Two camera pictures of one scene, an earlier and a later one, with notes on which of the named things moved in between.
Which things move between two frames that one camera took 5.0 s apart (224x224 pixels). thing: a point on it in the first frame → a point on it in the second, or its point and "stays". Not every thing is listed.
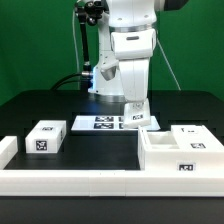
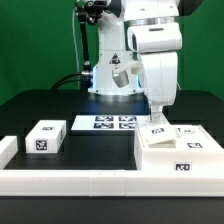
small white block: x=136 y=114 → x=156 y=132
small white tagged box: x=46 y=137 stays
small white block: x=195 y=138 stays
